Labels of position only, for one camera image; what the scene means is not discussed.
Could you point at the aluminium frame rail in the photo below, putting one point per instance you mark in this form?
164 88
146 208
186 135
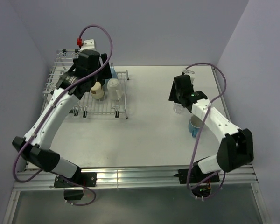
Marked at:
136 177

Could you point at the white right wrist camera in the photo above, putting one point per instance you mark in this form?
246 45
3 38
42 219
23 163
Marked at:
190 73

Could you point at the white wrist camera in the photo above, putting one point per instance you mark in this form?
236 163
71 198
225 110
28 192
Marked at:
86 44
190 73

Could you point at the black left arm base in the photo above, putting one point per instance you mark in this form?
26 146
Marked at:
87 179

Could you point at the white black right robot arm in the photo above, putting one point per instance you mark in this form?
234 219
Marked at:
235 144

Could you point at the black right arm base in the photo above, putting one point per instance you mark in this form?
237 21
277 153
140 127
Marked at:
195 177

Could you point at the clear plastic cup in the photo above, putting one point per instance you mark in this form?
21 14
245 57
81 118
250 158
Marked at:
178 108

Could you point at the metal wire dish rack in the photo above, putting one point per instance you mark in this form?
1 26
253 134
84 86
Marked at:
87 106

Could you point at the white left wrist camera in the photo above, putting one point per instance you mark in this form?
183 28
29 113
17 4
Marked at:
86 44

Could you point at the blue white ceramic mug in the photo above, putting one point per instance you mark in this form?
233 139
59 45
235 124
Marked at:
194 125

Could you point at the light blue plastic cup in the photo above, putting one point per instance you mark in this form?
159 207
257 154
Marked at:
114 74

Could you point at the stainless steel cup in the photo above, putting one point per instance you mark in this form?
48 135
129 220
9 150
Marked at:
97 91

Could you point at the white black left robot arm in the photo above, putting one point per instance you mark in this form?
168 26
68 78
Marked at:
35 145

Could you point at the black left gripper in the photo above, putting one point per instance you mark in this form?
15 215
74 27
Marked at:
104 73

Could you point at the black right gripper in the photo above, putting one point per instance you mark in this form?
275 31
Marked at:
172 96

